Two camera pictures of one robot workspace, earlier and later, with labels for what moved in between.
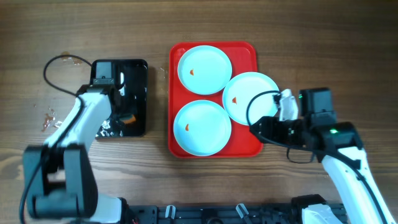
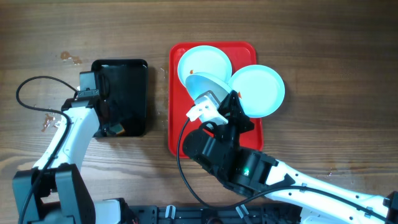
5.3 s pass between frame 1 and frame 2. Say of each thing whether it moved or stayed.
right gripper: moved
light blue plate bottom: moved
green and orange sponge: moved
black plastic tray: stayed
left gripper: moved
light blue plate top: stayed
